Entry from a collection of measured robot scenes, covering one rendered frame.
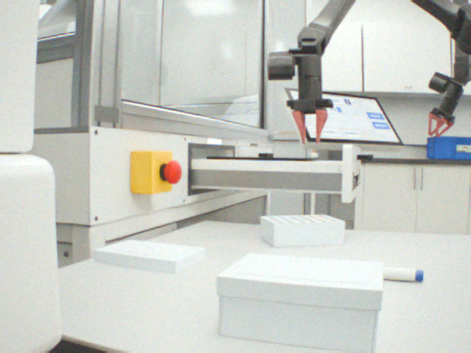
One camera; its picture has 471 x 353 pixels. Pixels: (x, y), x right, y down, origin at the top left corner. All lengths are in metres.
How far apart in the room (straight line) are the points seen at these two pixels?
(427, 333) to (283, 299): 0.13
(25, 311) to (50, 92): 0.52
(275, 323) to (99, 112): 0.43
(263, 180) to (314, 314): 0.57
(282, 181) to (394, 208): 3.22
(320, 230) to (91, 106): 0.41
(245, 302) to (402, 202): 3.75
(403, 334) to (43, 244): 0.29
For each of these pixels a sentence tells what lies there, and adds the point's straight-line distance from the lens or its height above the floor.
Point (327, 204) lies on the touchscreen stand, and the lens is 1.90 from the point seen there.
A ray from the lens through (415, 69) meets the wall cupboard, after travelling 4.47.
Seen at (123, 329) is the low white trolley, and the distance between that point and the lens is 0.37.
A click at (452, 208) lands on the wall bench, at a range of 4.17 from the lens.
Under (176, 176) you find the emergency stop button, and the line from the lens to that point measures 0.71.
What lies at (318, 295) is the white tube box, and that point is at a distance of 0.33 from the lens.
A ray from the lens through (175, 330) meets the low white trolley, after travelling 0.37.
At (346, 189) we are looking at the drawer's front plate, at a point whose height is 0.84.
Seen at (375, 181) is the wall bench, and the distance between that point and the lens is 4.00.
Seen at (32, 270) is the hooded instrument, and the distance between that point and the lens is 0.22.
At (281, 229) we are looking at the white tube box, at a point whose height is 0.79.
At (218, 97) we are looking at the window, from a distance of 1.12.
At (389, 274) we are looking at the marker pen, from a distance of 0.53.
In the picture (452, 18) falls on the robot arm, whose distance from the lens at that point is 1.23.
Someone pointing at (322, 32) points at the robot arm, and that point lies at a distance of 1.08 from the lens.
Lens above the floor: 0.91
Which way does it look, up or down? 3 degrees down
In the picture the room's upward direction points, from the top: 1 degrees clockwise
